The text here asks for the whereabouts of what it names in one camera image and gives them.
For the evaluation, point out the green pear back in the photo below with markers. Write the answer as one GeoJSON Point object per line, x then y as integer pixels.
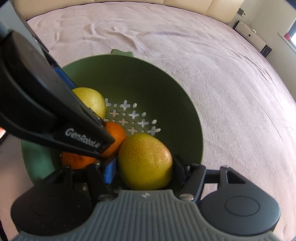
{"type": "Point", "coordinates": [145, 163]}

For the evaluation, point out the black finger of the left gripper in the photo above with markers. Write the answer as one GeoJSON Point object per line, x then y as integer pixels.
{"type": "Point", "coordinates": [70, 84]}

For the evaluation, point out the pink bed blanket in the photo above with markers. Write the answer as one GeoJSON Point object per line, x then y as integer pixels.
{"type": "Point", "coordinates": [246, 112]}

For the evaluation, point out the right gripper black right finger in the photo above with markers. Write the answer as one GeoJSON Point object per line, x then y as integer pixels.
{"type": "Point", "coordinates": [227, 200]}

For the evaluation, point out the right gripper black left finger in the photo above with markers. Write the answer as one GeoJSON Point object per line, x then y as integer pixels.
{"type": "Point", "coordinates": [63, 200]}

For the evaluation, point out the mandarin orange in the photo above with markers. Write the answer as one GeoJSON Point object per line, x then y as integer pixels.
{"type": "Point", "coordinates": [76, 161]}

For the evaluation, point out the green plastic colander bowl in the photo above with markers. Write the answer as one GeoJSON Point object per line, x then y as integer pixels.
{"type": "Point", "coordinates": [142, 98]}

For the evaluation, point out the white bedside cabinet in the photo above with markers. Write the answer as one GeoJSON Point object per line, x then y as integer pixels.
{"type": "Point", "coordinates": [250, 35]}

